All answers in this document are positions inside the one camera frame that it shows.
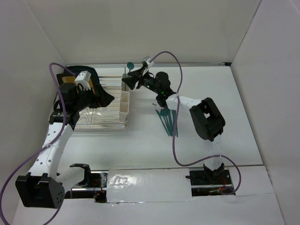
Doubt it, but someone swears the white utensil holder far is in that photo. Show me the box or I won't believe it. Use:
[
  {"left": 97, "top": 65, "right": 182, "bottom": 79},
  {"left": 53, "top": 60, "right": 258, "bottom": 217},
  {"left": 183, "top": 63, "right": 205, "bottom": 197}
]
[{"left": 121, "top": 73, "right": 130, "bottom": 92}]

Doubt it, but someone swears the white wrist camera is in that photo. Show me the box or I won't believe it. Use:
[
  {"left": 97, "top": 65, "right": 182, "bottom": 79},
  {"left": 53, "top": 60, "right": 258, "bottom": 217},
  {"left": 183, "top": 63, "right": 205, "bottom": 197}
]
[
  {"left": 75, "top": 71, "right": 91, "bottom": 90},
  {"left": 142, "top": 56, "right": 154, "bottom": 70}
]

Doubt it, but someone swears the reflective tape sheet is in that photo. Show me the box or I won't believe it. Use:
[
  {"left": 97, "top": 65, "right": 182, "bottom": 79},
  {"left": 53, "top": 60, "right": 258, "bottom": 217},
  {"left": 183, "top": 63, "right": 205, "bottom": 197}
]
[{"left": 106, "top": 168, "right": 193, "bottom": 203}]

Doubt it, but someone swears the white utensil holder near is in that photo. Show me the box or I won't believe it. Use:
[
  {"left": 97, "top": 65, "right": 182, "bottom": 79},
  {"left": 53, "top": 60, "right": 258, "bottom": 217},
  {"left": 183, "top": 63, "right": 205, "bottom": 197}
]
[{"left": 119, "top": 91, "right": 130, "bottom": 122}]

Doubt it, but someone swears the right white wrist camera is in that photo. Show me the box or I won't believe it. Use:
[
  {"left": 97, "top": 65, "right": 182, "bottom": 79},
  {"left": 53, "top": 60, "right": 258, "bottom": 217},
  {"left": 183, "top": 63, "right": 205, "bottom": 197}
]
[{"left": 142, "top": 56, "right": 154, "bottom": 70}]

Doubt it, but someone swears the dark teal plate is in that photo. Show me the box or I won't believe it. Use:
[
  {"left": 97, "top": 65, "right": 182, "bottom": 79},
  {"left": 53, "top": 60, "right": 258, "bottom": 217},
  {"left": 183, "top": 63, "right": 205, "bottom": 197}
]
[{"left": 67, "top": 65, "right": 99, "bottom": 87}]

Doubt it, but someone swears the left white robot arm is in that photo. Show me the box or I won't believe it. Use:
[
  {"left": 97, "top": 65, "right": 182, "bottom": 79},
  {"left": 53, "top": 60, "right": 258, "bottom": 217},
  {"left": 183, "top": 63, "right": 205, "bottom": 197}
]
[{"left": 15, "top": 82, "right": 114, "bottom": 209}]

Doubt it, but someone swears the white utensil holder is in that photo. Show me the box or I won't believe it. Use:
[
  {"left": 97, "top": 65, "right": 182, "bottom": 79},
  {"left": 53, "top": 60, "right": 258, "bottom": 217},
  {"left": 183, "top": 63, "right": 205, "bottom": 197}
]
[
  {"left": 121, "top": 73, "right": 130, "bottom": 92},
  {"left": 119, "top": 91, "right": 130, "bottom": 122}
]

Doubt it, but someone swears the teal utensil pile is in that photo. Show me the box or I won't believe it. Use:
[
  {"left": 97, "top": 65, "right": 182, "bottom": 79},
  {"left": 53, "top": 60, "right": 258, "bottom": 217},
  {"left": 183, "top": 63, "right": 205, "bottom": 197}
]
[{"left": 158, "top": 109, "right": 178, "bottom": 137}]

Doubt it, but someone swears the teal spoon on table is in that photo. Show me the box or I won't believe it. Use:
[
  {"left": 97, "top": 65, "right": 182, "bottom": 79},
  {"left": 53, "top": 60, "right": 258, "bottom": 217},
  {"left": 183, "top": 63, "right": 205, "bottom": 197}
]
[{"left": 156, "top": 108, "right": 173, "bottom": 136}]

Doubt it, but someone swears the clear dish rack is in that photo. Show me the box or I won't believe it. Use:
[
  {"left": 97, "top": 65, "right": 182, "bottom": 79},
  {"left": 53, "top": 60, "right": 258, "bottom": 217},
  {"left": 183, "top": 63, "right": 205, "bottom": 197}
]
[{"left": 50, "top": 75, "right": 129, "bottom": 131}]

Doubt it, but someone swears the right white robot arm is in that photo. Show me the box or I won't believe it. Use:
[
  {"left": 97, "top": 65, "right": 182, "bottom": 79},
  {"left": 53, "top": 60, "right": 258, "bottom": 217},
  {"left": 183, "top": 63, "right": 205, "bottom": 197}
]
[{"left": 122, "top": 68, "right": 225, "bottom": 167}]

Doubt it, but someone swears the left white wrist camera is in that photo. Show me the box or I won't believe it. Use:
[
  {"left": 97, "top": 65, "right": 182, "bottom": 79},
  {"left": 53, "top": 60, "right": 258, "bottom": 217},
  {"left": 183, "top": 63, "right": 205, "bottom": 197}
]
[{"left": 75, "top": 71, "right": 91, "bottom": 90}]

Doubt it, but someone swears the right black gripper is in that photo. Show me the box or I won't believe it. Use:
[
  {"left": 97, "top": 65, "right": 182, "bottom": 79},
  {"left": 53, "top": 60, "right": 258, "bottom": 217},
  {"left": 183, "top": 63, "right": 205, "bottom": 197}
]
[{"left": 121, "top": 66, "right": 161, "bottom": 95}]

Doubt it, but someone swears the teal spoon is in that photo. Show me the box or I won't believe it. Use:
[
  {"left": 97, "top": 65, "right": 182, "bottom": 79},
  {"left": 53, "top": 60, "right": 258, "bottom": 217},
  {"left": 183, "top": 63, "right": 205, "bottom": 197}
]
[
  {"left": 127, "top": 62, "right": 135, "bottom": 72},
  {"left": 156, "top": 108, "right": 173, "bottom": 136}
]

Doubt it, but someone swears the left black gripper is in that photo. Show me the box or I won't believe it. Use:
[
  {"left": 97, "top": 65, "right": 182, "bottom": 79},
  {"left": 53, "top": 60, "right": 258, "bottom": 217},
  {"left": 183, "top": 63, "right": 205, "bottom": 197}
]
[{"left": 73, "top": 83, "right": 114, "bottom": 112}]

